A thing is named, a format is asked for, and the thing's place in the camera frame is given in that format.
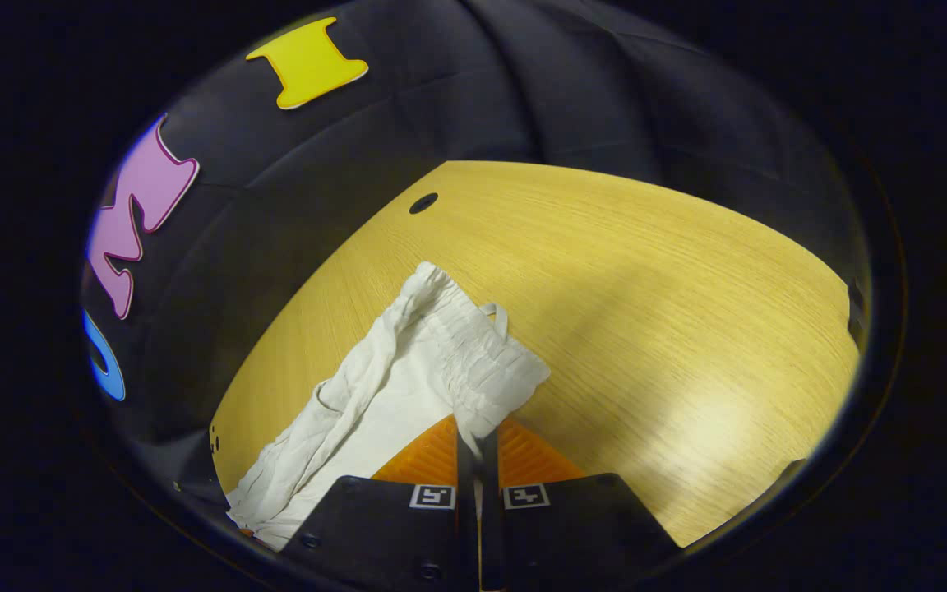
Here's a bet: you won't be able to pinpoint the white jeans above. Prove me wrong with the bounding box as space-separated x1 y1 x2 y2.
227 261 551 552

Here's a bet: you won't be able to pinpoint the black backdrop cloth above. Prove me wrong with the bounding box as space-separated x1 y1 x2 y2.
79 0 873 502

